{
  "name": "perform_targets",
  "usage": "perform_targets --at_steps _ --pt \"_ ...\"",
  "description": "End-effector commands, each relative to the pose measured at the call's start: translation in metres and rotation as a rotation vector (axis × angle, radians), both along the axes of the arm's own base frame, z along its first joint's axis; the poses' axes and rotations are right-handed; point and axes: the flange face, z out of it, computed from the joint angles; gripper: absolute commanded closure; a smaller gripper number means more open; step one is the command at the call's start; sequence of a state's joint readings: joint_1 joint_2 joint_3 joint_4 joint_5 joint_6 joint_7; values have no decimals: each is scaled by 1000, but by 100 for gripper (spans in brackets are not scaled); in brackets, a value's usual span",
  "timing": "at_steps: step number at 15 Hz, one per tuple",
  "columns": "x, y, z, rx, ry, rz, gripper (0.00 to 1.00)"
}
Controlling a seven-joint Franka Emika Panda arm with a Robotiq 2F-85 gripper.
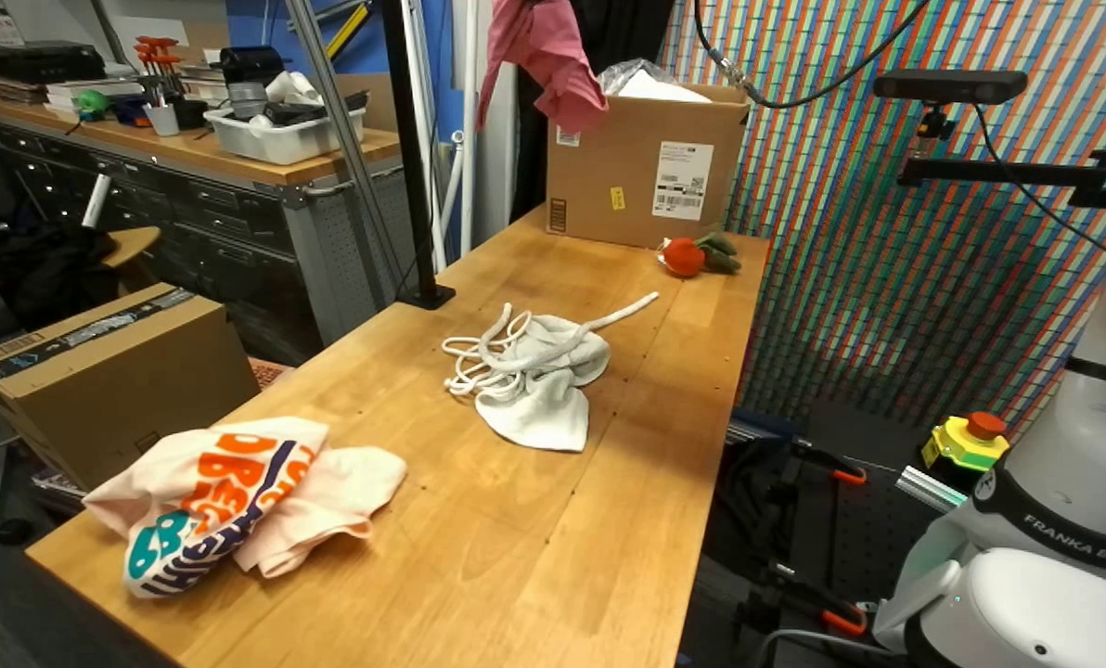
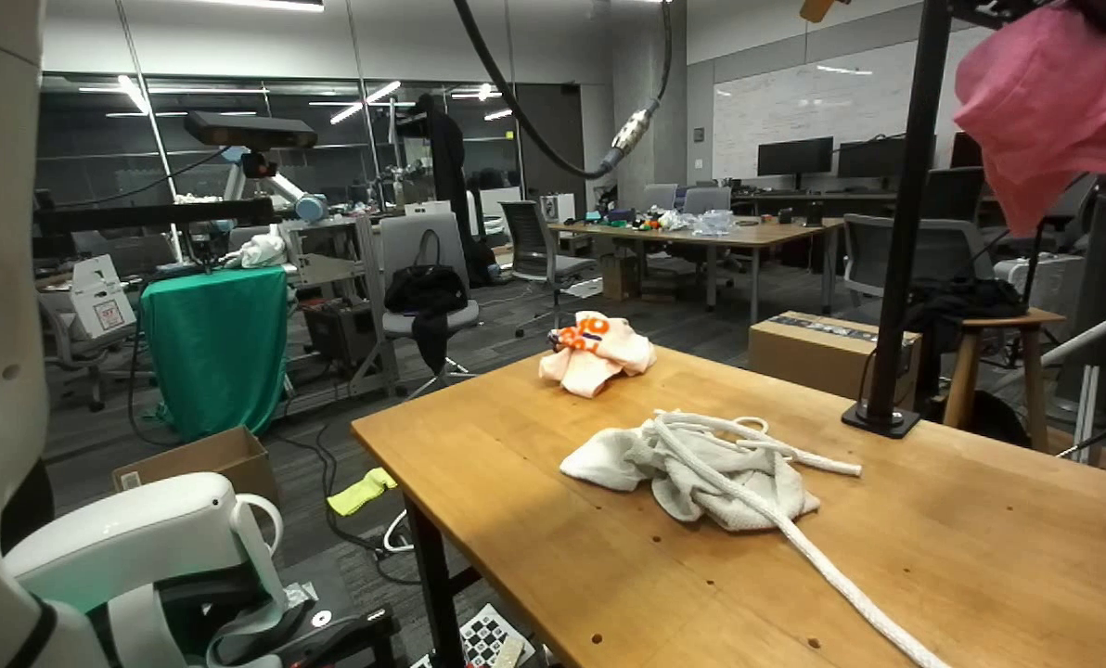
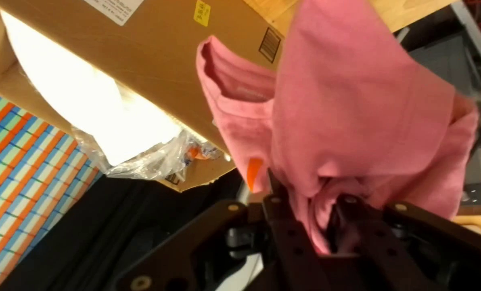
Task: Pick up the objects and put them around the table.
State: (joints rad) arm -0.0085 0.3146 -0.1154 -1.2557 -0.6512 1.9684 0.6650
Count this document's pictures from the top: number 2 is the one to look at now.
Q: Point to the silver tripod leg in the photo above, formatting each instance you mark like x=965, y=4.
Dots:
x=1095, y=333

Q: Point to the wooden office desk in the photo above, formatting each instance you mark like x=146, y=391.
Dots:
x=764, y=233

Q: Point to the grey mesh office chair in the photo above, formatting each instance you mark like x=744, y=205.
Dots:
x=861, y=255

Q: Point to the black computer monitor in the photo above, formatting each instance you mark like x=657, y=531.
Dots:
x=872, y=159
x=797, y=155

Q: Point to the black vertical stand pole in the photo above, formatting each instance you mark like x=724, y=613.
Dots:
x=908, y=247

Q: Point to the white paper sign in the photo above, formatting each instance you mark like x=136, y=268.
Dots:
x=101, y=300

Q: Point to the checkerboard calibration sheet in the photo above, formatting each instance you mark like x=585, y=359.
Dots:
x=490, y=640

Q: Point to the black bag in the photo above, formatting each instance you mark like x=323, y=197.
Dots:
x=428, y=291

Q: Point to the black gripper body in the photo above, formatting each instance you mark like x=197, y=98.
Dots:
x=1000, y=9

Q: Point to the round wooden stool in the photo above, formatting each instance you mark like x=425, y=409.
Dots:
x=1000, y=322

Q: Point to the white grey towel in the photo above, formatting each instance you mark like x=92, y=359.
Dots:
x=628, y=467

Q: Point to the yellow green floor object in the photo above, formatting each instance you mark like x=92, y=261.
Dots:
x=357, y=493

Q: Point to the green cloth table cover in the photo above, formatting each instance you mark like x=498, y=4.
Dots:
x=214, y=346

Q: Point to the yellow wrist camera box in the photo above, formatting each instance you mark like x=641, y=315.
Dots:
x=817, y=9

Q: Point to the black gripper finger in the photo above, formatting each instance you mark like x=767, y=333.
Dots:
x=1103, y=13

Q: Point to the cardboard box with black tape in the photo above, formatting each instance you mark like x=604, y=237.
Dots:
x=813, y=353

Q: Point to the small open cardboard box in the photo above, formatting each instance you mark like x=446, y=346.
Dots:
x=207, y=457

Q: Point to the wall whiteboard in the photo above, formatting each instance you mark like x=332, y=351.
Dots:
x=827, y=93

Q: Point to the black jacket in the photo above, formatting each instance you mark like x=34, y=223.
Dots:
x=965, y=310

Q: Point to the cream shirt orange blue print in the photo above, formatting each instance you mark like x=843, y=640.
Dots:
x=595, y=353

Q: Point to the white crumpled bag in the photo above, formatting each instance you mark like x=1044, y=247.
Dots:
x=259, y=247

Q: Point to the grey swivel chair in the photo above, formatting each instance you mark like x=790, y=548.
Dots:
x=453, y=322

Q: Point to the pink t-shirt orange print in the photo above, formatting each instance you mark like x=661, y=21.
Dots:
x=1061, y=112

